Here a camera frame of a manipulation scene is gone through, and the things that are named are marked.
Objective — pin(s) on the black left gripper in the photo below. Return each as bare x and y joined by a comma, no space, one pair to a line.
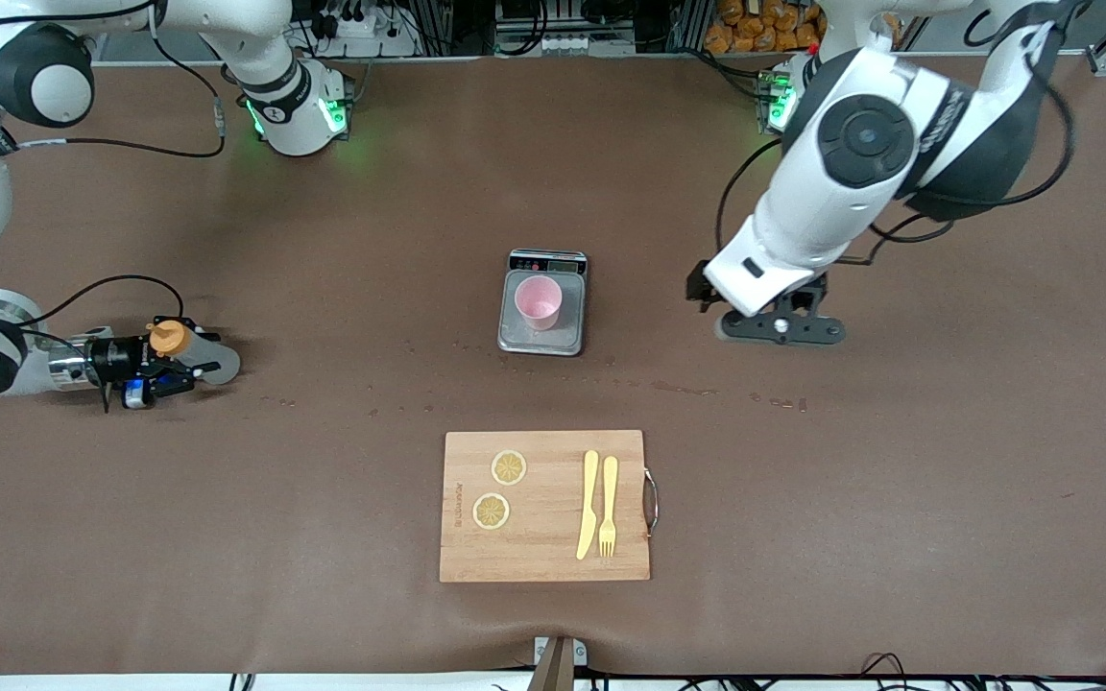
698,286

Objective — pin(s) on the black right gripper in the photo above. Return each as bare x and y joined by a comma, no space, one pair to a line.
115,359

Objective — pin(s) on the translucent sauce bottle orange cap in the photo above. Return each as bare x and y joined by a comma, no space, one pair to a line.
169,338

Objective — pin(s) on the pink plastic cup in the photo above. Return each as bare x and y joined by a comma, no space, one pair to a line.
539,302

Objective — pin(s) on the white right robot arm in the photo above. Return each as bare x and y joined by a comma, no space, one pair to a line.
294,134

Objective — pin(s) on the silver digital kitchen scale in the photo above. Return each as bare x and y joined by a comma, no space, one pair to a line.
567,336

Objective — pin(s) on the brown table mat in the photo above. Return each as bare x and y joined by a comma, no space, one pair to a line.
227,528

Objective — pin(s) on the yellow plastic fork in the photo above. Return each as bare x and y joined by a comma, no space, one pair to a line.
609,489

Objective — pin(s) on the yellow plastic knife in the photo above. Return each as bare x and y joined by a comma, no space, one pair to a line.
589,509

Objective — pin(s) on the orange snack bag pile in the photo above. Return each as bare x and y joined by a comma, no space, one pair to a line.
755,29

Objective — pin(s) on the white power strip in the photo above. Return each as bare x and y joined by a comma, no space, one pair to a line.
582,44
371,38

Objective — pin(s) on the yellow lemon slice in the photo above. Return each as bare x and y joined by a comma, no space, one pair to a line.
509,467
492,511

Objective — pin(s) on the wooden cutting board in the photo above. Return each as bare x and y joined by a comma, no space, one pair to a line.
543,547

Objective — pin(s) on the aluminium table frame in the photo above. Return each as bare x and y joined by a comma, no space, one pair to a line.
476,58

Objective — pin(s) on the camera mount post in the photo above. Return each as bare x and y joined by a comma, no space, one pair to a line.
553,672

